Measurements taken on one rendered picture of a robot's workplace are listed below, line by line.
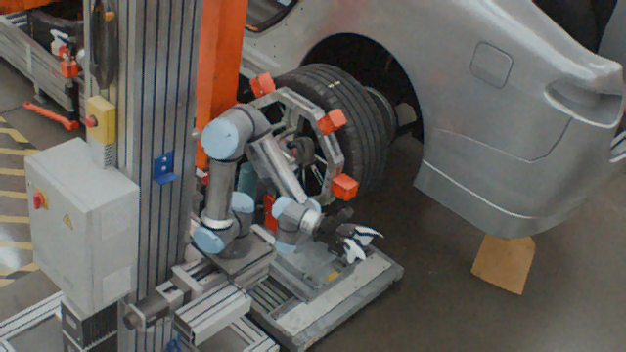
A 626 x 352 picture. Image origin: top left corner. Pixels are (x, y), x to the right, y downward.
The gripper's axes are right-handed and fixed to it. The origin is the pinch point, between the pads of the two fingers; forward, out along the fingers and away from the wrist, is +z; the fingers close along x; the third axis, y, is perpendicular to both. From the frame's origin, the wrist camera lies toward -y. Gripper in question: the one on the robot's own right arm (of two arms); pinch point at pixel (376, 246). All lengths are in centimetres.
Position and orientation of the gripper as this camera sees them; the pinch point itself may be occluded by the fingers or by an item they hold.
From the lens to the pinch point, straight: 227.4
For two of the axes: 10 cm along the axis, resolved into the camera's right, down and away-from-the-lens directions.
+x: -4.4, 3.7, -8.2
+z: 8.7, 4.0, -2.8
